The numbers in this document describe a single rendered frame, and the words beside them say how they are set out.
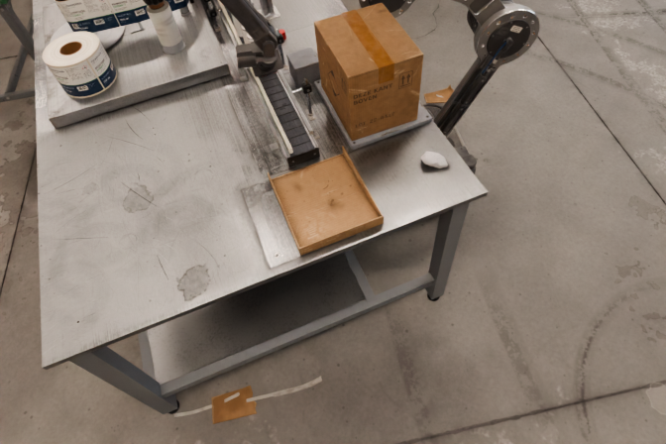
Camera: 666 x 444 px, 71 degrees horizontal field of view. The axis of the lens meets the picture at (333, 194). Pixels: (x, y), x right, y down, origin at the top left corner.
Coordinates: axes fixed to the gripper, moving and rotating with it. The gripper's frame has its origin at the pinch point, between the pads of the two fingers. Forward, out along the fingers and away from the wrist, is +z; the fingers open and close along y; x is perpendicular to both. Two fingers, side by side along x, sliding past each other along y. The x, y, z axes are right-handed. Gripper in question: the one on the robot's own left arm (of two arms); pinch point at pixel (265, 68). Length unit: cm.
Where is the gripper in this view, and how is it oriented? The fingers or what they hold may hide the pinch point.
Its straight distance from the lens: 174.3
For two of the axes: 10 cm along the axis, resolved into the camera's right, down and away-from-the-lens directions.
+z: -1.8, -0.3, 9.8
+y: -9.3, 3.4, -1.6
